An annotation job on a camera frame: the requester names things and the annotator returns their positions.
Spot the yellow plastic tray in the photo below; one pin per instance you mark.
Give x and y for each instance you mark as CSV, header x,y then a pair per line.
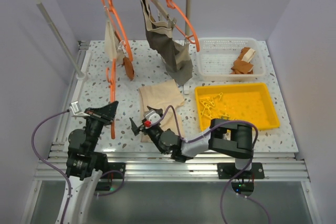
x,y
248,102

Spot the orange hanger with clothes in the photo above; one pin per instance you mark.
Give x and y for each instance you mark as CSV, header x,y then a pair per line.
x,y
113,16

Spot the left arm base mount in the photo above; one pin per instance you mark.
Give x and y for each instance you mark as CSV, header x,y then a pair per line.
x,y
110,171

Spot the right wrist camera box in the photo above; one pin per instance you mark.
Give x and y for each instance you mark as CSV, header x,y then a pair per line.
x,y
151,117

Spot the wooden clip hanger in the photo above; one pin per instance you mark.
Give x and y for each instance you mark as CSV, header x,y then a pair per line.
x,y
162,14

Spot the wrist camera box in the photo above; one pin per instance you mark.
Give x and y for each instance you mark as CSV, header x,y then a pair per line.
x,y
75,109
151,117

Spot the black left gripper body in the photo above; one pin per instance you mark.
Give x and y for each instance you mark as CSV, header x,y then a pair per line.
x,y
94,125

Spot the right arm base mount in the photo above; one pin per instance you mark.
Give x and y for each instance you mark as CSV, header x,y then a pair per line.
x,y
244,183

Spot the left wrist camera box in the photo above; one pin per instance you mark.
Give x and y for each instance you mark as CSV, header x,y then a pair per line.
x,y
75,109

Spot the brown and cream underwear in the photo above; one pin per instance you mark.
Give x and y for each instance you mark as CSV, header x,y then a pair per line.
x,y
242,64

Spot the white plastic basket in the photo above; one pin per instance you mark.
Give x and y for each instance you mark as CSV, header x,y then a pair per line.
x,y
216,57

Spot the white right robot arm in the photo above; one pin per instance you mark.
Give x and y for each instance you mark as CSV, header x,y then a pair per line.
x,y
233,138

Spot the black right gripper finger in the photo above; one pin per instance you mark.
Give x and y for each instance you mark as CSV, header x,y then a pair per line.
x,y
157,111
135,129

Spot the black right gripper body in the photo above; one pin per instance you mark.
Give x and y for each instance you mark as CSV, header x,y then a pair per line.
x,y
154,134

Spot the aluminium rail frame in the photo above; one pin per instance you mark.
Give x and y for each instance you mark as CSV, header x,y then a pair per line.
x,y
275,148

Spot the orange hanging underwear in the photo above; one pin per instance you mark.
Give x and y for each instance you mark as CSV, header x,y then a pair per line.
x,y
128,66

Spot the grey hanging underwear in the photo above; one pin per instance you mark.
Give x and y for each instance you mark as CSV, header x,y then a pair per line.
x,y
175,56

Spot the pile of cream clothespins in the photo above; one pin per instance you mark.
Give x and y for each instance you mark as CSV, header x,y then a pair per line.
x,y
211,107

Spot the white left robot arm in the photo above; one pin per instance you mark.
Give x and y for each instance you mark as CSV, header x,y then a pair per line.
x,y
84,166

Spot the beige hanging underwear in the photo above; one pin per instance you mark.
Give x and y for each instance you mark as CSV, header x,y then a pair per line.
x,y
112,46

